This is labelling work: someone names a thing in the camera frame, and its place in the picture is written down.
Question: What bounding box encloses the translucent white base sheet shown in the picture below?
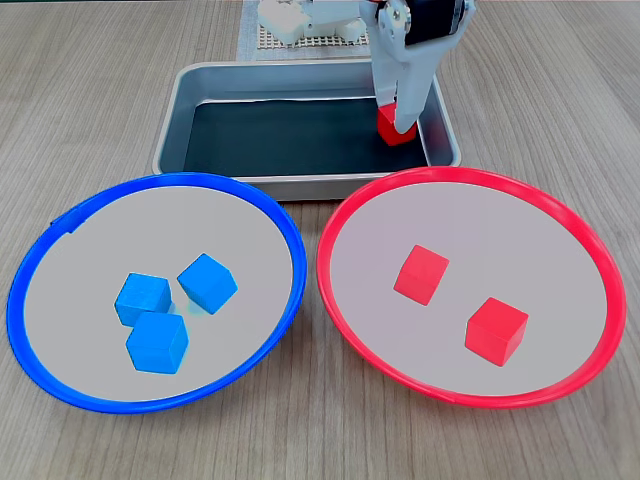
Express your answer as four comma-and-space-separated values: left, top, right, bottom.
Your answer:
237, 0, 374, 62

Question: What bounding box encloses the beige mesh mat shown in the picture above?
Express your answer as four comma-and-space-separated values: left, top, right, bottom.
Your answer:
256, 19, 371, 51

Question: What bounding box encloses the blue wooden cube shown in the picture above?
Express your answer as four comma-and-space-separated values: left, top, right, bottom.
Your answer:
176, 252, 239, 316
125, 312, 190, 375
113, 272, 173, 329

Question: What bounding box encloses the red rimmed white dish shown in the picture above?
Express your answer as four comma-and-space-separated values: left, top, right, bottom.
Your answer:
315, 166, 628, 410

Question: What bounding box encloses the red wooden cube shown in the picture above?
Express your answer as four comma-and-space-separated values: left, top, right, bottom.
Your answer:
392, 244, 451, 307
376, 103, 418, 147
464, 296, 530, 369

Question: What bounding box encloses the silver metal tray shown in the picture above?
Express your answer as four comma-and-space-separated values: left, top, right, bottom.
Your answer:
151, 60, 463, 202

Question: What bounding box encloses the blue rimmed white dish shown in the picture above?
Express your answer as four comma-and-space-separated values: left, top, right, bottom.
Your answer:
5, 171, 308, 416

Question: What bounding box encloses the black tray liner mat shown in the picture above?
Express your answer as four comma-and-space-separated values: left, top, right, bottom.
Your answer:
182, 96, 432, 177

